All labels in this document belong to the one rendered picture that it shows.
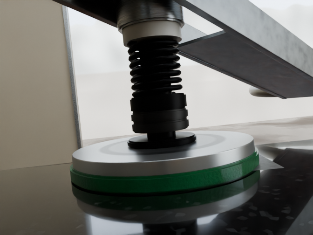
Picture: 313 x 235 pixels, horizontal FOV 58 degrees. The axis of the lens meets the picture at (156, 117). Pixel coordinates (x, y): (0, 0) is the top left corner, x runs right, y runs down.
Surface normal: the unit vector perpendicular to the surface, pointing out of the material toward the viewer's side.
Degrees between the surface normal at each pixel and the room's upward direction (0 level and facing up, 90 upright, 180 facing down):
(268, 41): 90
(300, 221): 0
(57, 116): 90
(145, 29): 90
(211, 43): 164
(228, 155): 90
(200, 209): 0
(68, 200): 0
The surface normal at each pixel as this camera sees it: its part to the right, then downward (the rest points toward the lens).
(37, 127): 0.10, 0.04
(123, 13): -0.70, 0.11
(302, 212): -0.10, -0.99
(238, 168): 0.64, -0.02
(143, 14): -0.19, 0.07
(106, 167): -0.47, 0.09
